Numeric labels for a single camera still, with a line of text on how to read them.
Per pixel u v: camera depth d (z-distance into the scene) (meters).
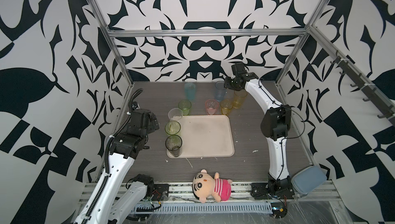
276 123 0.57
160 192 0.74
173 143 0.85
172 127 0.97
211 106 1.02
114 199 0.42
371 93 0.55
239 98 1.00
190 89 1.06
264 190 0.74
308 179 0.76
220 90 1.03
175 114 0.87
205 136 0.94
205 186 0.70
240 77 0.72
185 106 1.04
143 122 0.53
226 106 1.02
